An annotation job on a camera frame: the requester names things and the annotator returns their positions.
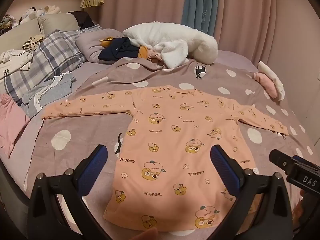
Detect cream plush toy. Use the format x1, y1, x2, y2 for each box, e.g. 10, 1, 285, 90
44, 5, 62, 15

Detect mustard garment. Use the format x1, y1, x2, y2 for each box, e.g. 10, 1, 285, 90
99, 37, 151, 59

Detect white clothes pile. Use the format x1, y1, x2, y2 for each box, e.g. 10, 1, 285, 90
0, 49, 34, 81

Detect white fluffy blanket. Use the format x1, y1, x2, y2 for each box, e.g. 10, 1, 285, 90
122, 21, 218, 69

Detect beige headboard cushion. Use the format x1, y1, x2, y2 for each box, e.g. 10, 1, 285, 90
37, 12, 79, 37
0, 18, 42, 46

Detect mauve polka-dot blanket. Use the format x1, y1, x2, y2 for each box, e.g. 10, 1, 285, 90
10, 56, 320, 240

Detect small pink crumpled garment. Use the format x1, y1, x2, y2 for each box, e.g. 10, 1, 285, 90
147, 49, 166, 68

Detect grey garment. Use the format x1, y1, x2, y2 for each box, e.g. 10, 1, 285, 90
21, 72, 76, 118

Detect navy garment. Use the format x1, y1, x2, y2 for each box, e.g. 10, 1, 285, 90
98, 37, 141, 62

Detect folded pink garment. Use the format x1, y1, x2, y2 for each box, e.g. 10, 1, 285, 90
253, 72, 279, 99

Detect beige crumpled clothes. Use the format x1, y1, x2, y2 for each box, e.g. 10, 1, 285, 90
22, 36, 46, 52

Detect folded white garment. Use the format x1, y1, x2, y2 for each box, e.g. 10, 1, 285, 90
257, 61, 286, 101

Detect white plush toy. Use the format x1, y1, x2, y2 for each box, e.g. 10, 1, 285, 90
19, 7, 45, 25

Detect peach printed long-sleeve shirt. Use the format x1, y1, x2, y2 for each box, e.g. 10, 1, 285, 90
41, 85, 290, 232

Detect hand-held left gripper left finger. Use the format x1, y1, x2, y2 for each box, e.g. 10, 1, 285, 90
27, 144, 118, 240

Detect grey pillow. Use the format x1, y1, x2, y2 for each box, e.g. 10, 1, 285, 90
75, 28, 125, 63

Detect lilac bed sheet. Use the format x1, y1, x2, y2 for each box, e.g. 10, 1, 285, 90
0, 49, 260, 205

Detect plaid pillow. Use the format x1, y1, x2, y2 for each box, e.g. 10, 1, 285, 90
3, 25, 103, 106

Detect black garment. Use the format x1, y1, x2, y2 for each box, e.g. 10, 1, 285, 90
67, 11, 95, 29

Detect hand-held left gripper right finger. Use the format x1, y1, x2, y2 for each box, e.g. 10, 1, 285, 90
207, 144, 293, 240

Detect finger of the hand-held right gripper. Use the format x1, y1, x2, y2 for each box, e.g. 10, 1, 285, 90
292, 154, 320, 168
269, 149, 297, 173

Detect pink curtain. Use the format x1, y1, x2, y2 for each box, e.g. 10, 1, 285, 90
99, 0, 312, 66

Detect blue curtain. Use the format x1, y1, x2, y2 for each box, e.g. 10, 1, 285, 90
181, 0, 222, 37

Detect person's right hand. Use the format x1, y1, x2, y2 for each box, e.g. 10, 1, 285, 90
298, 189, 319, 230

